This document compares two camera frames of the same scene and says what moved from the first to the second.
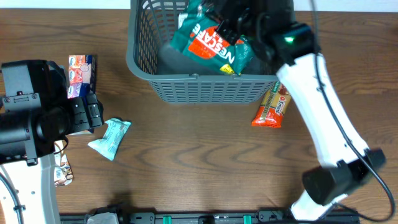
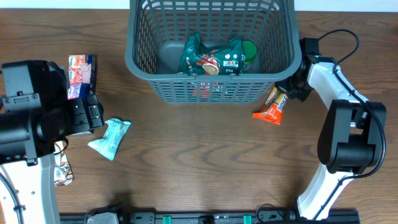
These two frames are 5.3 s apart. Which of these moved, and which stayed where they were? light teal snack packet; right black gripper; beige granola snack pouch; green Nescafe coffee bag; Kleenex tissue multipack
Moved: green Nescafe coffee bag; right black gripper
Stayed: light teal snack packet; Kleenex tissue multipack; beige granola snack pouch
